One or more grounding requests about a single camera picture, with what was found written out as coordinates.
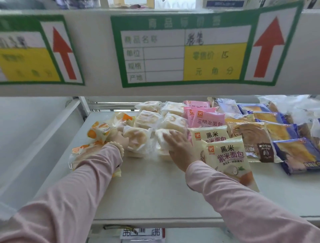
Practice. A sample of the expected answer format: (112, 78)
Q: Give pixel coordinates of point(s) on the person's left hand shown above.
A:
(119, 140)

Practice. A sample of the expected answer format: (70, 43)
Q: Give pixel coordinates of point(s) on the person's right hand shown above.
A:
(182, 151)

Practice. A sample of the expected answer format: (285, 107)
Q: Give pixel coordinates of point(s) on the person's right fingers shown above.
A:
(173, 136)

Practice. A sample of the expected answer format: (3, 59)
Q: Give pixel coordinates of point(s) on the person's left fingers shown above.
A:
(125, 140)

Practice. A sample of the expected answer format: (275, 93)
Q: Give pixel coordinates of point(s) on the white cream bread packet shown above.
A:
(137, 140)
(161, 146)

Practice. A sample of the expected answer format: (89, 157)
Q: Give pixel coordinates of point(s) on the person's right forearm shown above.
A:
(237, 212)

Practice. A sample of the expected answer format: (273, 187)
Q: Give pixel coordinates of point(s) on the person's left forearm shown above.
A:
(67, 195)

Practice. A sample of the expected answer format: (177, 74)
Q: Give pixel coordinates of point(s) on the orange print bread packet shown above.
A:
(98, 131)
(125, 119)
(82, 154)

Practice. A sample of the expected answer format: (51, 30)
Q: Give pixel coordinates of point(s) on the cream rice bread packet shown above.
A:
(200, 136)
(230, 162)

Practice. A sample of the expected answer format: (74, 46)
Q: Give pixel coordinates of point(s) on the pink sandwich bread packet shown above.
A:
(192, 114)
(196, 104)
(210, 121)

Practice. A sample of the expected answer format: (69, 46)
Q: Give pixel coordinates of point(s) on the pile of white bread packets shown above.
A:
(150, 119)

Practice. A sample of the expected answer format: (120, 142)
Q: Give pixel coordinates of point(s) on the white metal shelf board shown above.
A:
(150, 195)

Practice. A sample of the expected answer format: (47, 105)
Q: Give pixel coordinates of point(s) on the pale blue clear bread packet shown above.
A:
(228, 106)

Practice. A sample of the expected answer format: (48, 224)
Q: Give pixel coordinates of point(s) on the brown swirl bread packet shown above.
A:
(252, 140)

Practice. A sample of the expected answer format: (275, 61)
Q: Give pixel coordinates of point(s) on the blue yellow bread packet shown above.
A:
(253, 108)
(297, 152)
(268, 117)
(281, 131)

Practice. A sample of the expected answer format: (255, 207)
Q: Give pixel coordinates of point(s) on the green bordered price label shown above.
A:
(180, 47)
(30, 52)

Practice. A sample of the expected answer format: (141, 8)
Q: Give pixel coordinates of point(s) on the white red paper label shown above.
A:
(141, 235)

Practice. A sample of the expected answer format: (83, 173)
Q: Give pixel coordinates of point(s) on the clear brown bread packet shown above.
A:
(302, 114)

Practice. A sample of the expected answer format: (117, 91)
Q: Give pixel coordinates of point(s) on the blue white box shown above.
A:
(223, 3)

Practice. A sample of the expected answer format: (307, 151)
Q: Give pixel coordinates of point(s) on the white shelf upright post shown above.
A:
(84, 106)

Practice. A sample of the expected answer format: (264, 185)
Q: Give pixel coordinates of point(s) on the white shelf side bracket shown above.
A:
(37, 155)

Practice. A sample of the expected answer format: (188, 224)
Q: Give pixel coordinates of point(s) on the white shelf front rail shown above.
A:
(95, 50)

